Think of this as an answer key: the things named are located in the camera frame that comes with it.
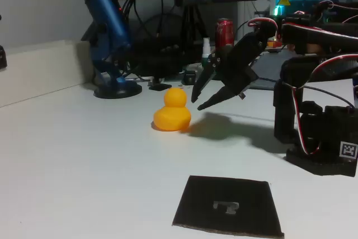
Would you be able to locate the small black cube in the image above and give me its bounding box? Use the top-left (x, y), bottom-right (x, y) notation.
top-left (181, 70), bottom-right (196, 85)

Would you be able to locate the white fiducial marker tag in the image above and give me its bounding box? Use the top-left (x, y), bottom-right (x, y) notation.
top-left (339, 141), bottom-right (358, 159)

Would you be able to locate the white ledge box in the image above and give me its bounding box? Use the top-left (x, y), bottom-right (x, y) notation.
top-left (0, 39), bottom-right (95, 108)

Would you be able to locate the black leader arm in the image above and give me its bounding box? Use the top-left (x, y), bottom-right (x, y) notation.
top-left (290, 0), bottom-right (358, 27)

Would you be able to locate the black object at edge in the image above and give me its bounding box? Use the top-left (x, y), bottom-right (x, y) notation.
top-left (0, 45), bottom-right (8, 69)

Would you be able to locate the small flat black piece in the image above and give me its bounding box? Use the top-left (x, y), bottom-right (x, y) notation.
top-left (148, 82), bottom-right (173, 92)

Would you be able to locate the blue desk microphone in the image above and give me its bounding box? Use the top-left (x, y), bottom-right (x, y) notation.
top-left (79, 0), bottom-right (143, 100)

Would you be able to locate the grey keyboard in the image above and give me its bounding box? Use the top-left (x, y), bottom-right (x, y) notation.
top-left (250, 51), bottom-right (283, 91)

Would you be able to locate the red soda can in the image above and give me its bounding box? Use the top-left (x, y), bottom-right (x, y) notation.
top-left (215, 17), bottom-right (235, 53)

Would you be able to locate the black tripod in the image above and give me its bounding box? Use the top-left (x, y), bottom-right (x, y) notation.
top-left (178, 3), bottom-right (209, 45)

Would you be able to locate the small white spray bottle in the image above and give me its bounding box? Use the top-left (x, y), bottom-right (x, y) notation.
top-left (201, 37), bottom-right (211, 68)

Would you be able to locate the yellow rubber duck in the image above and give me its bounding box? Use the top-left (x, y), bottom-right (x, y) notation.
top-left (153, 87), bottom-right (192, 132)

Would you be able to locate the black desk device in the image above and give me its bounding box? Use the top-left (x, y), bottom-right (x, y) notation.
top-left (131, 36), bottom-right (202, 79)

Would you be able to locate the black cardboard square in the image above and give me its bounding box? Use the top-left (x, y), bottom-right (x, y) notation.
top-left (171, 175), bottom-right (285, 239)

